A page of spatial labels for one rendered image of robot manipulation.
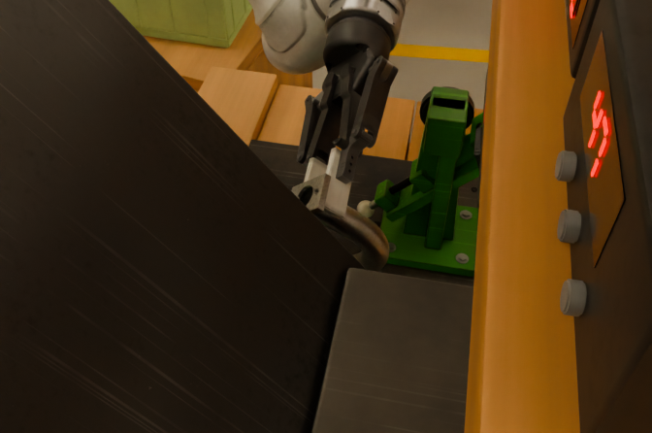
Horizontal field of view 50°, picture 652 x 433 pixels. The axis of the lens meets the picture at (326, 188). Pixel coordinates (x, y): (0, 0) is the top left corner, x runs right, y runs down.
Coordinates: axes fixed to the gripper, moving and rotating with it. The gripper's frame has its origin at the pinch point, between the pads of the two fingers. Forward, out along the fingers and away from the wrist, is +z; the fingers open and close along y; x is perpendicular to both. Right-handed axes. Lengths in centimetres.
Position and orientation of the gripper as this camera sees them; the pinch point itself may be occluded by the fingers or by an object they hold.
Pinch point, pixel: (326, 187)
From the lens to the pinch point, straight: 72.3
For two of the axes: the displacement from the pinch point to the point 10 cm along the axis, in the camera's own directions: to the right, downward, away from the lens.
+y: 6.4, -2.5, -7.3
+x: 7.4, 4.4, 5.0
